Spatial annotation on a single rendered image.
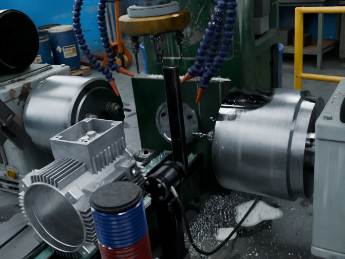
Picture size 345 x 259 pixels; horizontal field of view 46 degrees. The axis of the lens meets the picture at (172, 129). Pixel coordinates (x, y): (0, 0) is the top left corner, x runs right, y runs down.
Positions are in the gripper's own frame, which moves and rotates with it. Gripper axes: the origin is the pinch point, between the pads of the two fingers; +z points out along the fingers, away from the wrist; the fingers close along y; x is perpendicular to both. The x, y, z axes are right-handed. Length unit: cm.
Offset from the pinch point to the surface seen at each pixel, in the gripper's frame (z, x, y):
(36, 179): 8.6, 4.0, -4.3
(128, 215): -8.0, 11.9, -38.5
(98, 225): -7.7, 13.7, -35.3
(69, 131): 11.9, -9.4, -1.3
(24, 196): 12.5, 6.6, 0.4
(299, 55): 170, -197, 10
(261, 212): 57, -20, -32
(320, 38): 307, -368, 37
